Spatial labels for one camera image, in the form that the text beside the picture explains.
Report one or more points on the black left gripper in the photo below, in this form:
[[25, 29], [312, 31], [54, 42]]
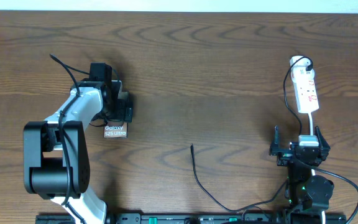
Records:
[[119, 114]]

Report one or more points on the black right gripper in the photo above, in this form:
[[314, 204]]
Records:
[[285, 155]]

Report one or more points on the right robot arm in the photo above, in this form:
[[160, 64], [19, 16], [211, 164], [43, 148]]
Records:
[[308, 193]]

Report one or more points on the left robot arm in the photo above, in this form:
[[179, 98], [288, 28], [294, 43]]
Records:
[[56, 162]]

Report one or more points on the white power strip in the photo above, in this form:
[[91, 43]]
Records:
[[302, 76]]

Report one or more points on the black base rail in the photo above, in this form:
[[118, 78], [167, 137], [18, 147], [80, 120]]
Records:
[[135, 218]]

